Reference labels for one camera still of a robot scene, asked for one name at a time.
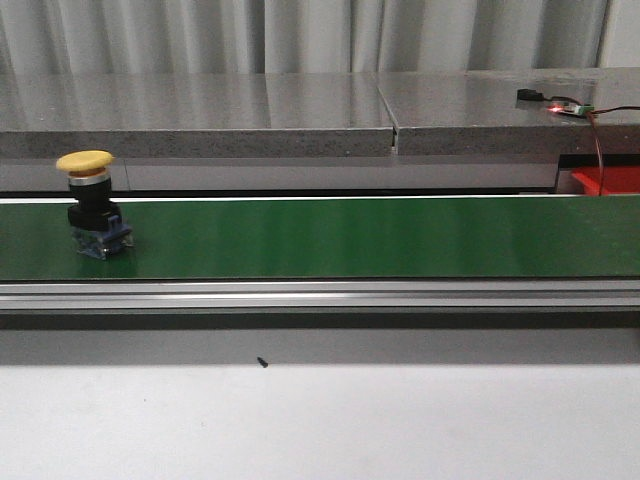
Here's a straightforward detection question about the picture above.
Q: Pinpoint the red plastic bin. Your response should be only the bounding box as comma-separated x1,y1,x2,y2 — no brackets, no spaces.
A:
571,166,640,196

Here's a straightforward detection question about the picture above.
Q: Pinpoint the white pleated curtain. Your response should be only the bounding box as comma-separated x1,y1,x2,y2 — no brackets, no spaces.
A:
1,0,639,75

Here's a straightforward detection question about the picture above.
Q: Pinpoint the aluminium conveyor side rail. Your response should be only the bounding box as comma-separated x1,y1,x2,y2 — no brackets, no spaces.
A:
1,278,639,313

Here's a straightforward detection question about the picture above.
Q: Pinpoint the black usb plug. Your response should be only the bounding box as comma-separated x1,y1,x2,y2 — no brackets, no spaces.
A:
516,88,546,102

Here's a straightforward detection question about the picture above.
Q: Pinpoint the grey stone countertop slab right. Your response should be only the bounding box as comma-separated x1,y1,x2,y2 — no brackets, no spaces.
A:
377,67,639,156

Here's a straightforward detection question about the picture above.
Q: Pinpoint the green conveyor belt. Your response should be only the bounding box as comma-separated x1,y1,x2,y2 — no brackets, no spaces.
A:
1,196,639,281

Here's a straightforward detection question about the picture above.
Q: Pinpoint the grey stone countertop slab left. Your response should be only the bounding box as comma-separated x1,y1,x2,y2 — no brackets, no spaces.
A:
1,73,394,158

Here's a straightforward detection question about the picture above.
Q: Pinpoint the small green circuit board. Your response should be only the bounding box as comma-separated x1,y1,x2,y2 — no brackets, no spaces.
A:
547,101,595,118

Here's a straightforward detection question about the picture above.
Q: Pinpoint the grey stone countertop slab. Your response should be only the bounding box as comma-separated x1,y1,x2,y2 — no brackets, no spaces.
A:
1,73,394,158
377,67,639,156

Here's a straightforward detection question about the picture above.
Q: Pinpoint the red and brown wire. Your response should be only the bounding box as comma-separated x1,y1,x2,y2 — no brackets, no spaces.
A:
583,106,640,197

